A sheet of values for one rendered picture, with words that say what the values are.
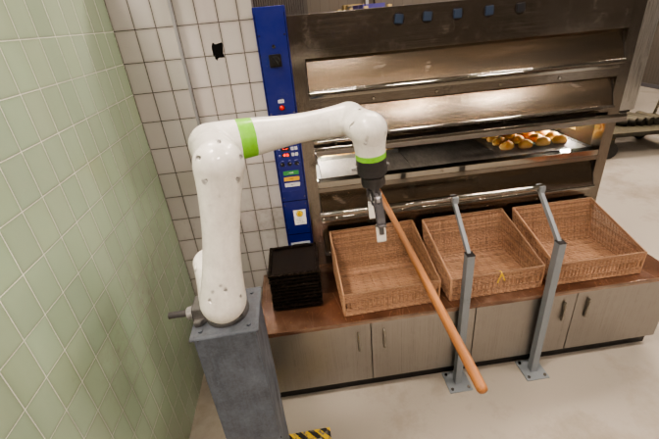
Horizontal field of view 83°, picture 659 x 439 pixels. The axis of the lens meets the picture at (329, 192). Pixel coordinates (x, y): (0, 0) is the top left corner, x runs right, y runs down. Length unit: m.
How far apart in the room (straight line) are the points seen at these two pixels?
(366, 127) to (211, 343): 0.84
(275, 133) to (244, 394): 0.94
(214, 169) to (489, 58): 1.78
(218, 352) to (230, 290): 0.36
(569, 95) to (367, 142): 1.78
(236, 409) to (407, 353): 1.15
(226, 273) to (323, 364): 1.41
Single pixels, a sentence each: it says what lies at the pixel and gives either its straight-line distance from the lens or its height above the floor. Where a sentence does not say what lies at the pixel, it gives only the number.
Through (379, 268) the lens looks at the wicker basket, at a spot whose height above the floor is 0.59.
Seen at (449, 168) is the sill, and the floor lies 1.17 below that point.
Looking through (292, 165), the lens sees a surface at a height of 1.33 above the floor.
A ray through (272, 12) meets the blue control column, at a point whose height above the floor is 2.12.
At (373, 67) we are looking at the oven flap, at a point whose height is 1.82.
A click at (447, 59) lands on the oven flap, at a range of 2.23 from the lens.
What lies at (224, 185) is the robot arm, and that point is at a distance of 0.90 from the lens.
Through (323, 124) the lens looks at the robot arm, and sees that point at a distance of 1.12.
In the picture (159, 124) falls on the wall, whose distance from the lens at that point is 2.21.
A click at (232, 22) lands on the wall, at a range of 2.05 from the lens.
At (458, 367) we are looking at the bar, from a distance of 2.54.
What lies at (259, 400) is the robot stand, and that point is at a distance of 1.56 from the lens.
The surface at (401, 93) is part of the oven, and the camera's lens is 2.17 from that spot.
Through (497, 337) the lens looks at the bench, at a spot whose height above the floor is 0.29.
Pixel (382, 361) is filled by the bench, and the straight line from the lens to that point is 2.41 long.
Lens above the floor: 2.09
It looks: 26 degrees down
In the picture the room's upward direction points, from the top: 5 degrees counter-clockwise
